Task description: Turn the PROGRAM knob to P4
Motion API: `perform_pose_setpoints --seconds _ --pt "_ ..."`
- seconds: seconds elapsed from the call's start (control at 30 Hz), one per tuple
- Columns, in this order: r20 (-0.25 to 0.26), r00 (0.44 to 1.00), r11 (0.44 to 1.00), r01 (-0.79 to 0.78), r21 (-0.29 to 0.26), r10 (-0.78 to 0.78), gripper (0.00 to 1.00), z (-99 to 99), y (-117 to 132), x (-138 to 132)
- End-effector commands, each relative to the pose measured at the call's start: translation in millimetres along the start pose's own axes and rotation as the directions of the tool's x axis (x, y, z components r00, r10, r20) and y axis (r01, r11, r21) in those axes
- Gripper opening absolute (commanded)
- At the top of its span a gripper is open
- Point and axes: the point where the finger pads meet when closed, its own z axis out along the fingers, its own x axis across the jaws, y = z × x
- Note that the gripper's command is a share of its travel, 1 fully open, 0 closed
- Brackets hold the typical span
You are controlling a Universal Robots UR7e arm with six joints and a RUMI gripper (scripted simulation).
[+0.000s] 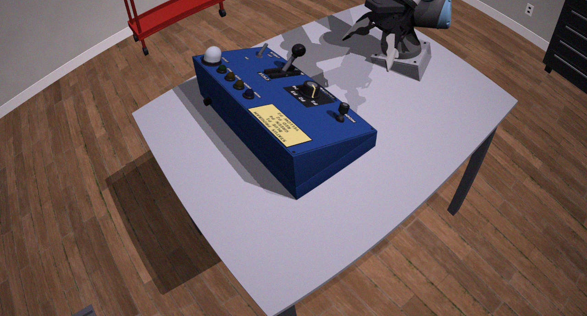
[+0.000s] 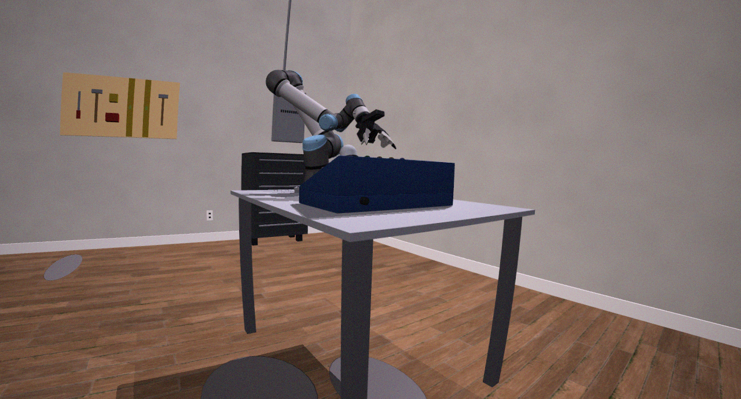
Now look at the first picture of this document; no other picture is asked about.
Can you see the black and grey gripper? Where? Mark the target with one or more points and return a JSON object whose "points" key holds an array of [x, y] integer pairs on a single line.
{"points": [[393, 24]]}

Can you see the blue control console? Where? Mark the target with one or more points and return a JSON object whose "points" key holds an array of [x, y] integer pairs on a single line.
{"points": [[298, 130]]}

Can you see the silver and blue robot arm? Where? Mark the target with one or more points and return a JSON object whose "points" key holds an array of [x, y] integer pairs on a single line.
{"points": [[428, 14]]}

